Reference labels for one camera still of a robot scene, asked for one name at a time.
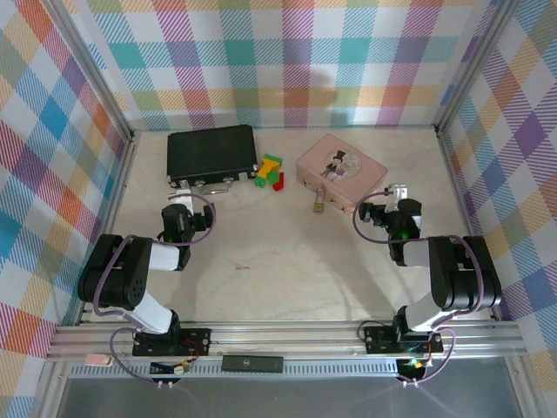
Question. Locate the yellow power connector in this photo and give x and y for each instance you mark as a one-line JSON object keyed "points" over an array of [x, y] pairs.
{"points": [[182, 368], [418, 366]]}

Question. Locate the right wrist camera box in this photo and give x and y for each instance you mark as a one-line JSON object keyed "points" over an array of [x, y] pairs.
{"points": [[398, 193]]}

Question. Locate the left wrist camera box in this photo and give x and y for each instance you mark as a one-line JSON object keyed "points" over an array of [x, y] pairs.
{"points": [[183, 201]]}

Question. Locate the red toy block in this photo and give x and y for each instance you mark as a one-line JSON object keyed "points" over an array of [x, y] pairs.
{"points": [[279, 183]]}

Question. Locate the yellow toy block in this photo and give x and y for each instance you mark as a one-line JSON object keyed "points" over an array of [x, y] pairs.
{"points": [[266, 167]]}

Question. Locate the black carrying case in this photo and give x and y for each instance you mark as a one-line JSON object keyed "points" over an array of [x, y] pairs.
{"points": [[211, 152]]}

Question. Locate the pink eraser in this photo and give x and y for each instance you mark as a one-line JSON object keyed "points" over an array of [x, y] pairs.
{"points": [[99, 359]]}

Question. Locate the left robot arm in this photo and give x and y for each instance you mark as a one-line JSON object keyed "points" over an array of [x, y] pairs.
{"points": [[117, 278]]}

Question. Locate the green toy block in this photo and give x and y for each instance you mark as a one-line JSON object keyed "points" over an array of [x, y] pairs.
{"points": [[273, 158], [260, 182], [273, 177]]}

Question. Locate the black rectangular device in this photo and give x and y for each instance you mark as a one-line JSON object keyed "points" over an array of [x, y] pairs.
{"points": [[252, 364]]}

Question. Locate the brass padlock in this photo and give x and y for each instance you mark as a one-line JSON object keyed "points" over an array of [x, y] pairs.
{"points": [[319, 205]]}

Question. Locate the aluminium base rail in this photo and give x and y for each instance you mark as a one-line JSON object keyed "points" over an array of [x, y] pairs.
{"points": [[287, 339]]}

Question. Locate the small key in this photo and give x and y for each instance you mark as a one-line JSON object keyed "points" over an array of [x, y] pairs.
{"points": [[242, 267]]}

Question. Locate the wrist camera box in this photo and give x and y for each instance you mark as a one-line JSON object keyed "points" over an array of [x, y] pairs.
{"points": [[183, 201], [398, 193]]}

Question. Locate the grey metal panel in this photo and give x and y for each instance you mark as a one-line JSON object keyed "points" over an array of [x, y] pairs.
{"points": [[283, 397]]}

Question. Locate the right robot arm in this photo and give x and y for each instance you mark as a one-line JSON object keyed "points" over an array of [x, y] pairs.
{"points": [[457, 278]]}

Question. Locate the aluminium frame post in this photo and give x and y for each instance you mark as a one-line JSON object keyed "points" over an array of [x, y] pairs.
{"points": [[474, 65], [98, 69]]}

